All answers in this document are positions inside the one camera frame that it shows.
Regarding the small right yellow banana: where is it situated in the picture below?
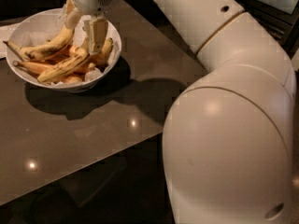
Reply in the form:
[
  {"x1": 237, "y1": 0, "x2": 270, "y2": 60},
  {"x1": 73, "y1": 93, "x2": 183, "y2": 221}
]
[{"x1": 98, "y1": 38, "x2": 114, "y2": 58}]

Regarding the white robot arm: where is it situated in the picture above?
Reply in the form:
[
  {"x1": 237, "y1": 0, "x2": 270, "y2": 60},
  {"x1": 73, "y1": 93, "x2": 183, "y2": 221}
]
[{"x1": 153, "y1": 0, "x2": 296, "y2": 224}]

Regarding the orange banana centre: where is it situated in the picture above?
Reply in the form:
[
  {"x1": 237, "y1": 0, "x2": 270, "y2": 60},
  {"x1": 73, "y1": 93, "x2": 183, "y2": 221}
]
[{"x1": 63, "y1": 45, "x2": 111, "y2": 66}]

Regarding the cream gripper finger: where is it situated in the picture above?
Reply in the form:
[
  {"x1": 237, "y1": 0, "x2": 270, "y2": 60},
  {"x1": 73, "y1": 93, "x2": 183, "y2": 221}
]
[
  {"x1": 64, "y1": 0, "x2": 82, "y2": 29},
  {"x1": 83, "y1": 16, "x2": 108, "y2": 54}
]

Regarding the top left yellow banana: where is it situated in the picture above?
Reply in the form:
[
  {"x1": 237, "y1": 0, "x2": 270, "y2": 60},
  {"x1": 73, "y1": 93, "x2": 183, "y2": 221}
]
[{"x1": 3, "y1": 25, "x2": 75, "y2": 61}]

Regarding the black metal grille appliance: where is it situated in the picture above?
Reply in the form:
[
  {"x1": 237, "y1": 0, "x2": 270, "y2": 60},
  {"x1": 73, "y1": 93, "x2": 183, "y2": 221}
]
[{"x1": 235, "y1": 0, "x2": 299, "y2": 58}]

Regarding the orange banana lower left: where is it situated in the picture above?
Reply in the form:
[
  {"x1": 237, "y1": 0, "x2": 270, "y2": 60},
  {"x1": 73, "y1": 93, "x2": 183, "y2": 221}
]
[{"x1": 13, "y1": 61, "x2": 52, "y2": 75}]

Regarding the long spotted yellow banana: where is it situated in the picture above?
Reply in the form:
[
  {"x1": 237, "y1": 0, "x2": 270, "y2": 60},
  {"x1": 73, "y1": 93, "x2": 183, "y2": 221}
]
[{"x1": 37, "y1": 37, "x2": 89, "y2": 83}]

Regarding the orange banana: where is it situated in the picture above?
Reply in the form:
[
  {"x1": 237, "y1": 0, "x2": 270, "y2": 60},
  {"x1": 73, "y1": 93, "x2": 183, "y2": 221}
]
[
  {"x1": 63, "y1": 45, "x2": 111, "y2": 66},
  {"x1": 13, "y1": 61, "x2": 52, "y2": 75}
]

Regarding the white ceramic bowl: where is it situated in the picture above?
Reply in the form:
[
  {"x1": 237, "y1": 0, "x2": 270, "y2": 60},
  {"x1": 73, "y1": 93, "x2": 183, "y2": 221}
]
[{"x1": 6, "y1": 8, "x2": 121, "y2": 92}]

